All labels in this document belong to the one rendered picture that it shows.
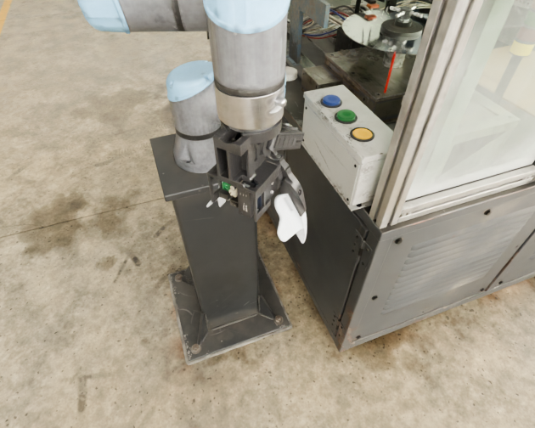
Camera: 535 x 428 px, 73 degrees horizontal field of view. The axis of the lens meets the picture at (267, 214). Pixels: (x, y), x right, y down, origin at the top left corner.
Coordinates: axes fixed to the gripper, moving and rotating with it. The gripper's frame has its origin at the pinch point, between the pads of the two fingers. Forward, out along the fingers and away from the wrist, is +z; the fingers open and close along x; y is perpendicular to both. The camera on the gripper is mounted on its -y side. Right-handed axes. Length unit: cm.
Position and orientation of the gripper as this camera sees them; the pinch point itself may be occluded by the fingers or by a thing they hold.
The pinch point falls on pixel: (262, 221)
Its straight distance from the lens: 57.3
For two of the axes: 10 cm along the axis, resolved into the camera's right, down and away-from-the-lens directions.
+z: 0.0, 6.8, 7.3
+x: 8.6, 3.7, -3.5
